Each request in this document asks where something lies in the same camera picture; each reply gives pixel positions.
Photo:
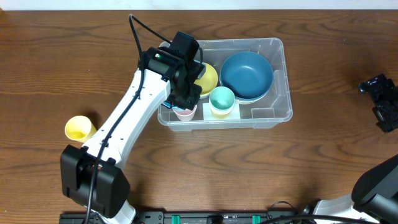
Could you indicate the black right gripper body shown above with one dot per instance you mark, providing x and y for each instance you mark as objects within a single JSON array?
[{"x": 382, "y": 101}]

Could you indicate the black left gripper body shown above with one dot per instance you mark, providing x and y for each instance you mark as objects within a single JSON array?
[{"x": 188, "y": 93}]

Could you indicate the yellow bowl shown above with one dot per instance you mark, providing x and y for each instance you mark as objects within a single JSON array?
[{"x": 209, "y": 80}]

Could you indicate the light blue cup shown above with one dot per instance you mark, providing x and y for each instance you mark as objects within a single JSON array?
[{"x": 167, "y": 105}]

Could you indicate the pink cup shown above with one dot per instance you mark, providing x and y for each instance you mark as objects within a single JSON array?
[{"x": 184, "y": 115}]

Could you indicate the mint green cup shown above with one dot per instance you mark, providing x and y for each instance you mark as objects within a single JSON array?
[{"x": 222, "y": 98}]

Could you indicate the cream white cup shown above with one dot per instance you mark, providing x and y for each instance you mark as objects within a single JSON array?
[{"x": 215, "y": 108}]

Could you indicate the dark blue bowl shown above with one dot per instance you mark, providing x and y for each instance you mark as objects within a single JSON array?
[
  {"x": 247, "y": 67},
  {"x": 248, "y": 92}
]

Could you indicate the large cream bowl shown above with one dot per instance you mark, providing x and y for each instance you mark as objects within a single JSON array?
[{"x": 242, "y": 101}]

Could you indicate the small white bowl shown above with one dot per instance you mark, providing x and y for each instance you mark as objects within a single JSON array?
[{"x": 202, "y": 96}]

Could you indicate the yellow cup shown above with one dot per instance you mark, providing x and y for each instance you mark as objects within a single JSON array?
[
  {"x": 79, "y": 128},
  {"x": 217, "y": 114}
]

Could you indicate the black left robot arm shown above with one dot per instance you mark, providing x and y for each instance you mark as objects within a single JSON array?
[{"x": 92, "y": 174}]

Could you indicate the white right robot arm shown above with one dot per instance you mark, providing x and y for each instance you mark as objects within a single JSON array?
[{"x": 374, "y": 196}]

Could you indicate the clear plastic storage bin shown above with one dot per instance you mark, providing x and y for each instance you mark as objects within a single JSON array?
[{"x": 273, "y": 108}]

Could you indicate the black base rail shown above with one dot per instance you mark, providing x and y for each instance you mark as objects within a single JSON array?
[{"x": 158, "y": 217}]

